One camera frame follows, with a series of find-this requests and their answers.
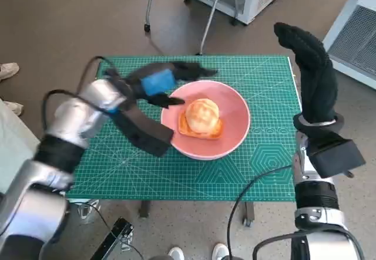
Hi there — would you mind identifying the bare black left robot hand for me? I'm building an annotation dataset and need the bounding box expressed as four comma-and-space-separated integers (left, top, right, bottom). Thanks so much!
126, 62, 220, 110

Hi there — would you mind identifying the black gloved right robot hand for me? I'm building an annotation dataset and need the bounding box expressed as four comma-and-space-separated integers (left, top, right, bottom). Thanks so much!
273, 22, 338, 124

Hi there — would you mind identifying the long striped toy bread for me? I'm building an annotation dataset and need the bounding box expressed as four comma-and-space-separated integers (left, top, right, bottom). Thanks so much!
177, 112, 226, 140

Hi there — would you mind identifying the round toy bread bun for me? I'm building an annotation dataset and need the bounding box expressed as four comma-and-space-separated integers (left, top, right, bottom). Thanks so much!
184, 97, 220, 134

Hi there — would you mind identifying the pink bowl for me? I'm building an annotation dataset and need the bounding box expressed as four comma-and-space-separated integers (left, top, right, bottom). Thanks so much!
160, 80, 251, 161

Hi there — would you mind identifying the white cabinet with grey grille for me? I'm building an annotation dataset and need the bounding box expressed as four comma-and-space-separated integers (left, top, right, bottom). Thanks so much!
322, 0, 376, 90

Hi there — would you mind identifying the green cutting mat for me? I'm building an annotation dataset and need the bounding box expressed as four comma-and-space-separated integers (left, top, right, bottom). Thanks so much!
66, 55, 296, 202

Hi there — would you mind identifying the person's beige shoe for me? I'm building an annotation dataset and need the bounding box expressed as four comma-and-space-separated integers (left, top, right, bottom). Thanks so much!
2, 100, 24, 116
0, 62, 20, 81

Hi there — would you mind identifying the grey mesh sneaker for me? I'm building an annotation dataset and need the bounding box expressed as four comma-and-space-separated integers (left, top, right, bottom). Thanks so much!
76, 198, 102, 222

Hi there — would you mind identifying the black table leg with caster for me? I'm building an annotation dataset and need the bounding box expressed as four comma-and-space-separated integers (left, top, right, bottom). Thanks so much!
241, 200, 256, 228

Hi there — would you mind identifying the white shoe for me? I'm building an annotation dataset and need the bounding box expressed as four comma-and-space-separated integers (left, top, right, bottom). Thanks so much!
167, 247, 185, 260
211, 243, 230, 260

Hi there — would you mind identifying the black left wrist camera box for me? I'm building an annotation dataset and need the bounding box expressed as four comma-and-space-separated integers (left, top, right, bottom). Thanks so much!
113, 101, 174, 157

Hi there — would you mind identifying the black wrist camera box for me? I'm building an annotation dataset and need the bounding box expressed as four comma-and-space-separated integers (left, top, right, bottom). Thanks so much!
308, 133, 367, 178
113, 101, 174, 157

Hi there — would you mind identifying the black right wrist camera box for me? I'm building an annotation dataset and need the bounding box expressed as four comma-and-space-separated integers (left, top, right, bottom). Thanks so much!
308, 133, 367, 178

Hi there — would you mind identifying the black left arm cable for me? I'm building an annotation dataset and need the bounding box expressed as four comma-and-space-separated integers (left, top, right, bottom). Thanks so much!
43, 56, 124, 126

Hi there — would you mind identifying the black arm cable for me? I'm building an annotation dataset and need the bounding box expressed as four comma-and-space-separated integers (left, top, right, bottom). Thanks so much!
227, 165, 294, 260
43, 56, 124, 126

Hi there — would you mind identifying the thin black wire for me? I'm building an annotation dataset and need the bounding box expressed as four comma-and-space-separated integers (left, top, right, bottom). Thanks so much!
69, 201, 111, 233

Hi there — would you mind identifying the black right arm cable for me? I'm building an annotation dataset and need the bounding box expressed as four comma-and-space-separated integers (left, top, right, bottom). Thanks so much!
227, 165, 294, 260

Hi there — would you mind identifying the black metal stand frame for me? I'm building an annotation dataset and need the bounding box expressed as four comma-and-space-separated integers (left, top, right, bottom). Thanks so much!
89, 216, 135, 260

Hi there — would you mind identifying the thick grey cable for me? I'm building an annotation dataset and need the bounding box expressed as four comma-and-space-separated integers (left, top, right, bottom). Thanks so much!
252, 229, 368, 260

